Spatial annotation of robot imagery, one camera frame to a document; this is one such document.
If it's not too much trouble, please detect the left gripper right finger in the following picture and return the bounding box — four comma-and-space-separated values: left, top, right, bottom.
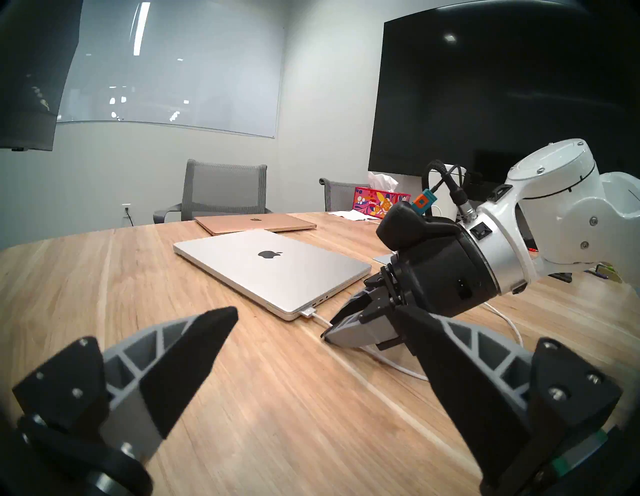
395, 305, 623, 496

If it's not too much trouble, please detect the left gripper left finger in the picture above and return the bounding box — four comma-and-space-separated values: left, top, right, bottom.
11, 306, 240, 466

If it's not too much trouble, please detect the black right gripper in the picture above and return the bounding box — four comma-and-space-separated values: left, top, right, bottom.
322, 230, 501, 351

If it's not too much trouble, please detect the white MacBook charging cable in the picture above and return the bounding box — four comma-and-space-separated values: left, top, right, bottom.
300, 300, 525, 382

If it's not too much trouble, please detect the silver closed MacBook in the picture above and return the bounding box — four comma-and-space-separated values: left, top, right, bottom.
173, 229, 372, 321

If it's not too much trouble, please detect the gold closed MacBook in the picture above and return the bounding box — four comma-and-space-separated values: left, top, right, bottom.
194, 212, 317, 236

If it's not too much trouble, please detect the white paper napkin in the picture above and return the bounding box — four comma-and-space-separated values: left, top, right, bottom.
330, 209, 383, 222

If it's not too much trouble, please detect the floral red tissue box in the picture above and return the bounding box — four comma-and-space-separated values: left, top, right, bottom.
352, 171, 412, 220

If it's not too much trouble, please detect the grey mesh office chair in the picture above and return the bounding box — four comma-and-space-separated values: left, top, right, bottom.
153, 159, 271, 224
319, 177, 373, 212

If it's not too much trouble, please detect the white cylindrical bin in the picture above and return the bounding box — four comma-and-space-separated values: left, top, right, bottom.
430, 164, 468, 223

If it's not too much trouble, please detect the black curved desktop monitor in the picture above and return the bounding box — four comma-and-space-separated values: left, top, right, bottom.
0, 0, 84, 152

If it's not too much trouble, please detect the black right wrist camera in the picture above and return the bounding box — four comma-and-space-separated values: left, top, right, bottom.
376, 201, 463, 251

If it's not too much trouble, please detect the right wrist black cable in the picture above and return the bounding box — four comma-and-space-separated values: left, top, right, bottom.
411, 160, 477, 223

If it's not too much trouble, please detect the large black wall television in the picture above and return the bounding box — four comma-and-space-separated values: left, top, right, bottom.
367, 0, 640, 181

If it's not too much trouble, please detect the glass wall whiteboard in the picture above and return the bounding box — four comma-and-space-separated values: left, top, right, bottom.
56, 0, 286, 139

